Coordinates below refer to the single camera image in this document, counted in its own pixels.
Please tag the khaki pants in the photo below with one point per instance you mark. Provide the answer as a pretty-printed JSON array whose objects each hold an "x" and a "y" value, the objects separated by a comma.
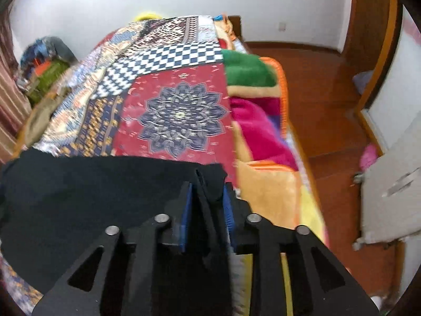
[{"x": 39, "y": 121}]

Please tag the patchwork printed bedspread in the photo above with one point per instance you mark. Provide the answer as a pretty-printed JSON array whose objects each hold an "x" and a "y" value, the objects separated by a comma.
[{"x": 177, "y": 112}]

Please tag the colourful fleece blanket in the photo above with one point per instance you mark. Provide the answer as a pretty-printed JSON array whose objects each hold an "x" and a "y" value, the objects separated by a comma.
[{"x": 263, "y": 131}]

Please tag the white door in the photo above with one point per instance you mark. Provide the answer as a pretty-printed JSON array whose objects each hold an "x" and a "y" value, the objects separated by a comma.
[{"x": 391, "y": 187}]

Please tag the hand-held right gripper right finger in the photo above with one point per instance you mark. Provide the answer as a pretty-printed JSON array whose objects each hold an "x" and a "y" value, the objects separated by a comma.
[{"x": 228, "y": 211}]

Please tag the green cardboard box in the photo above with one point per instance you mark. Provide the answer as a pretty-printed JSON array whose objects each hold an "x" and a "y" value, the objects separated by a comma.
[{"x": 49, "y": 79}]

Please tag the pale plastic bag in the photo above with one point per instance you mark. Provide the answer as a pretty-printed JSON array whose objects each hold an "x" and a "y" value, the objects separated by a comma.
[{"x": 363, "y": 82}]

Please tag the yellow plush pillow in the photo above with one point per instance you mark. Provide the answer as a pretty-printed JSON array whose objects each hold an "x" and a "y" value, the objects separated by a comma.
[{"x": 148, "y": 16}]

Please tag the striped pink curtain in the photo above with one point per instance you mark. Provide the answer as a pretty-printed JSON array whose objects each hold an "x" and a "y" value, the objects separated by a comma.
[{"x": 10, "y": 105}]

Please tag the black pants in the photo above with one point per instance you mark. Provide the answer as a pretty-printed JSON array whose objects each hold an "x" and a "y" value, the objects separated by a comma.
[{"x": 82, "y": 197}]

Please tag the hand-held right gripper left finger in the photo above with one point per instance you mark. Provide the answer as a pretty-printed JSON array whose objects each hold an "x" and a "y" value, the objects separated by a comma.
[{"x": 187, "y": 218}]

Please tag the pink cloth bundle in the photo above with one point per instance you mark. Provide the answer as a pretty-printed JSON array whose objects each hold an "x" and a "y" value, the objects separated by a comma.
[{"x": 368, "y": 156}]

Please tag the pile of clothes and bags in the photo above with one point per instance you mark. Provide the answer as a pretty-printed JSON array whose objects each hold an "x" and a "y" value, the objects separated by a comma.
[{"x": 49, "y": 51}]

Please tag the white wall socket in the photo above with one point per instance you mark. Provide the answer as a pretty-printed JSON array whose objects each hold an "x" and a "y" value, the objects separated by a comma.
[{"x": 282, "y": 26}]

